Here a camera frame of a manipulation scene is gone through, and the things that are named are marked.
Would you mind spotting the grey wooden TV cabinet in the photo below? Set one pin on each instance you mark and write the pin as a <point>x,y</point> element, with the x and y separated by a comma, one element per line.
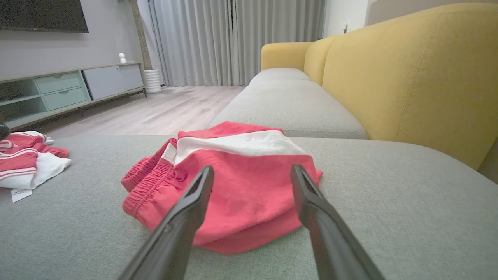
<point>23,103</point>

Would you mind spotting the grey sofa seat cushion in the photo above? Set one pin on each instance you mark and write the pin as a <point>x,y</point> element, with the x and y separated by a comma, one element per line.
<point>288,109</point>
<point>278,74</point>

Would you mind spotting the brown tree trunk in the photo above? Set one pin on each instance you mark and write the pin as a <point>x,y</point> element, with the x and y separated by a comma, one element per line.
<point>141,35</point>

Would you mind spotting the black wall television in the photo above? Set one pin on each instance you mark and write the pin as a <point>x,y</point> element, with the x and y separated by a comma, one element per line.
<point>39,13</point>

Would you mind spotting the yellow sofa backrest cushion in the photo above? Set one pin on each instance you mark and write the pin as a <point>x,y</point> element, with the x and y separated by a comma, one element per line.
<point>420,77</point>
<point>317,58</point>

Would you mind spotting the red and white basketball jersey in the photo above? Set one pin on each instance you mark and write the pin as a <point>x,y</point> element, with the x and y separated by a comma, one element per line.
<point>23,163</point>

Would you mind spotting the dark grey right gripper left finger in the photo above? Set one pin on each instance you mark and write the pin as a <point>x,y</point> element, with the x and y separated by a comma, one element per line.
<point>179,229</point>

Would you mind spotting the grey sofa chaise cushion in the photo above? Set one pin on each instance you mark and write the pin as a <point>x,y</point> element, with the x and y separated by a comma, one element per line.
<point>389,217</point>

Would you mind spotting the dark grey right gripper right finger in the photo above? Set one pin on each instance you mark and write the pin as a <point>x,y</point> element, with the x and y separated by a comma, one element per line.
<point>330,237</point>

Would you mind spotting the red shorts with white band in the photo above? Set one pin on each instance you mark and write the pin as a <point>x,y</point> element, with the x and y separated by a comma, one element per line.
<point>249,182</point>

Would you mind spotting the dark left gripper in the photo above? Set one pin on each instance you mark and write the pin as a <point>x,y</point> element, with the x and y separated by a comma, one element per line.
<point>3,131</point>

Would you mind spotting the grey pleated curtain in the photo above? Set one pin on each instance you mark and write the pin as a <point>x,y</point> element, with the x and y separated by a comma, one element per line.
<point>276,23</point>
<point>194,39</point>

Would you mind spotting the mint green cabinet drawer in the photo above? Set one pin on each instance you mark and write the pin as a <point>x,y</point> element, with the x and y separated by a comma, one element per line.
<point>66,99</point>
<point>58,82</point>

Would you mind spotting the yellow sofa armrest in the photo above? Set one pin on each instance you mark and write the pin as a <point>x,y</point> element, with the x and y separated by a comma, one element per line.
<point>284,54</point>

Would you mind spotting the small white figurine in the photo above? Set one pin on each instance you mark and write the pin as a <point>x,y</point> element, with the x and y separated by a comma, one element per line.
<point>122,58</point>

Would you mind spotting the grey cabinet door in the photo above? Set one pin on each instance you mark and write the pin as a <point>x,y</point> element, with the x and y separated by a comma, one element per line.
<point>113,79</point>

